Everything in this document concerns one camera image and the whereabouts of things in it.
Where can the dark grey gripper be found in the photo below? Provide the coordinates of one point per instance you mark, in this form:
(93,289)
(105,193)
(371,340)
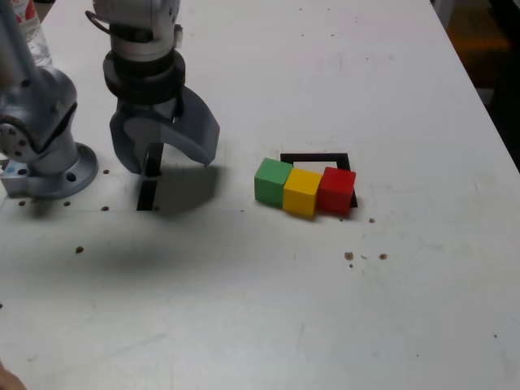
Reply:
(146,109)

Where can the green cube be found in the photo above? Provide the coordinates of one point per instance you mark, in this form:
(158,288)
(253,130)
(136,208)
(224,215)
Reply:
(270,180)

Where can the yellow cube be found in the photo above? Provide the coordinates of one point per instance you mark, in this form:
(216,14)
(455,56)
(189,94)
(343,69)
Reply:
(300,193)

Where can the red cube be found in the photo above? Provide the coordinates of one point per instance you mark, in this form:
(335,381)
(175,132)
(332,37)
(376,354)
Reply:
(335,191)

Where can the black tape square outline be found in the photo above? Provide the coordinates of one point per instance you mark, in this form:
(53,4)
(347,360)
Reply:
(317,157)

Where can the person's hand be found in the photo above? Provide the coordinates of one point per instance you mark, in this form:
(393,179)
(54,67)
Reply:
(8,378)

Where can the black tape strip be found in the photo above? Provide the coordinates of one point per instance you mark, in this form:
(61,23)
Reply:
(146,195)

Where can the clear plastic water bottle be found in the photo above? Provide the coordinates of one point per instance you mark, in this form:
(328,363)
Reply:
(38,44)

